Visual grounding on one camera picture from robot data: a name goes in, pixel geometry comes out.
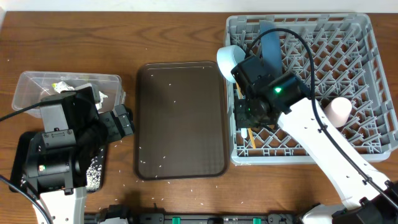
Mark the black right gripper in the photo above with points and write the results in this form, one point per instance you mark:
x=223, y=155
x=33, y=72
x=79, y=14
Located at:
x=240, y=106

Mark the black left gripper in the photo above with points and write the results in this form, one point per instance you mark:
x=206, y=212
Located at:
x=121, y=121

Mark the wooden chopstick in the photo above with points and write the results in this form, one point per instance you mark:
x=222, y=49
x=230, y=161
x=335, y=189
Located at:
x=248, y=130

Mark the light blue plastic knife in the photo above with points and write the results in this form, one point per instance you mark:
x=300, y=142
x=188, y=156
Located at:
x=244, y=133

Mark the dark blue plate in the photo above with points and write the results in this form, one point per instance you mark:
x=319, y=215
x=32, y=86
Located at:
x=271, y=54

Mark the light blue rice bowl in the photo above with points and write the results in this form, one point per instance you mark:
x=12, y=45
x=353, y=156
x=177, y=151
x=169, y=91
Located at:
x=227, y=58

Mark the yellow foil wrapper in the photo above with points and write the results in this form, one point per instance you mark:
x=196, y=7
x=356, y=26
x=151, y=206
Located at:
x=74, y=88

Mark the pink plastic cup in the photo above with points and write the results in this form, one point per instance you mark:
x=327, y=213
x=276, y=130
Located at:
x=338, y=111

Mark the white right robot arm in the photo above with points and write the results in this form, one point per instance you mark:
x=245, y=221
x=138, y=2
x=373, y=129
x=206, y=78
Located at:
x=367, y=195

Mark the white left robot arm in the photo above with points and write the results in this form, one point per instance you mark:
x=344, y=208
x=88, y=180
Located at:
x=70, y=119

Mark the black waste tray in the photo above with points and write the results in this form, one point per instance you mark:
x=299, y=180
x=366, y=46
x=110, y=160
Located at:
x=94, y=174

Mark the grey dishwasher rack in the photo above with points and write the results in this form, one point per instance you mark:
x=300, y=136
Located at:
x=343, y=50

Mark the spilled white rice pile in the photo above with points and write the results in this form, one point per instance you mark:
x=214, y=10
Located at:
x=65, y=168

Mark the dark brown serving tray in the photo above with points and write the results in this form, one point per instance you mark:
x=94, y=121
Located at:
x=181, y=121

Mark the clear plastic bin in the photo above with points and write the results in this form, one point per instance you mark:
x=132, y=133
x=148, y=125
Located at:
x=32, y=86

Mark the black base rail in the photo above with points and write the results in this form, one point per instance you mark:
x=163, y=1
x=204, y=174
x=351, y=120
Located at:
x=158, y=218

